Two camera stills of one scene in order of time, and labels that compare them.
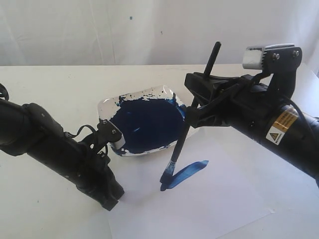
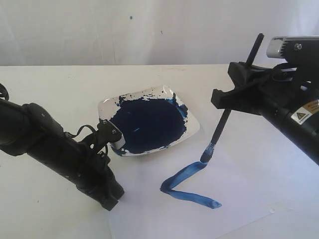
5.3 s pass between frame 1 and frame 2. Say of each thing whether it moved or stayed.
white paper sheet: stayed
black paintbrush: moved
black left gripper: stayed
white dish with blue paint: stayed
